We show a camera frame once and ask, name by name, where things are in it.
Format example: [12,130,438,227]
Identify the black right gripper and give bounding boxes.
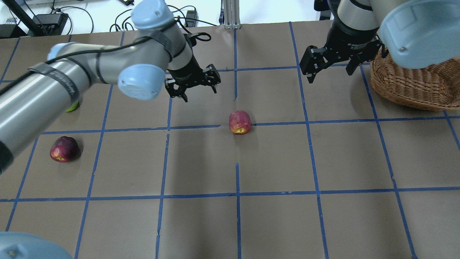
[299,18,382,83]

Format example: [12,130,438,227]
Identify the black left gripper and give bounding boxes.
[165,55,221,102]

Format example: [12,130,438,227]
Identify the light red apple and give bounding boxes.
[229,110,252,135]

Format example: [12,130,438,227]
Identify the dark red apple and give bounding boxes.
[49,136,81,163]

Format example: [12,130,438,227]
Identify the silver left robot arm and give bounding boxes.
[0,0,221,173]

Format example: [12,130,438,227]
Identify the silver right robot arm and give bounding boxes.
[299,0,460,83]

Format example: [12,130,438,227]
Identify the woven wicker basket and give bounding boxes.
[370,49,460,111]

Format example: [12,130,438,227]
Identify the black power adapter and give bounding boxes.
[185,10,198,28]

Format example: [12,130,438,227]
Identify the green apple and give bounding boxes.
[65,101,79,113]

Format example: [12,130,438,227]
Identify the aluminium frame post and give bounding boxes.
[220,0,242,29]

